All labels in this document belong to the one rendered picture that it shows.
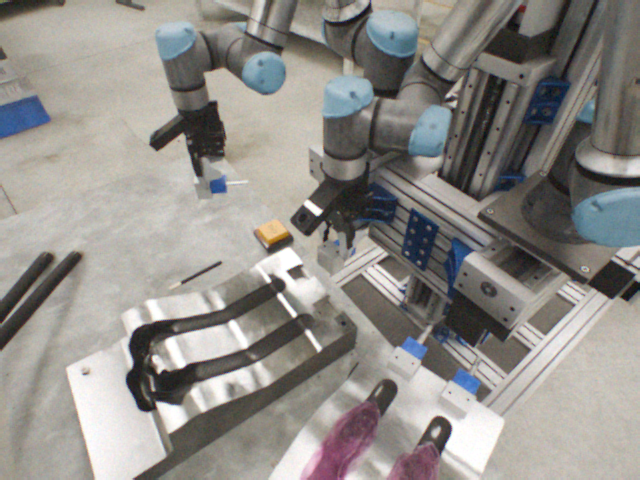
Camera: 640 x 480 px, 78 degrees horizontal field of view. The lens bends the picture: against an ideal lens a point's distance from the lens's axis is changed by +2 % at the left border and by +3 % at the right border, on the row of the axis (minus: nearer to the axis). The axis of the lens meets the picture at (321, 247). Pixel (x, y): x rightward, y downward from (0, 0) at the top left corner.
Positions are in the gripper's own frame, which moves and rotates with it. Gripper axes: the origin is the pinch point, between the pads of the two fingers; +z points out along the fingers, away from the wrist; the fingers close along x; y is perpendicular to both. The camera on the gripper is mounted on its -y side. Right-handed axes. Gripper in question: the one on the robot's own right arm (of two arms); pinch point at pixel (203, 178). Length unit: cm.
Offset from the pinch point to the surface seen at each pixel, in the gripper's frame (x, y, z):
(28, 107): 206, -160, 80
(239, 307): -35.5, 8.8, 7.1
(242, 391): -54, 10, 5
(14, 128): 197, -172, 91
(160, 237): -4.8, -14.5, 15.0
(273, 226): -7.7, 16.3, 11.4
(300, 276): -27.5, 22.2, 8.7
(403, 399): -57, 39, 9
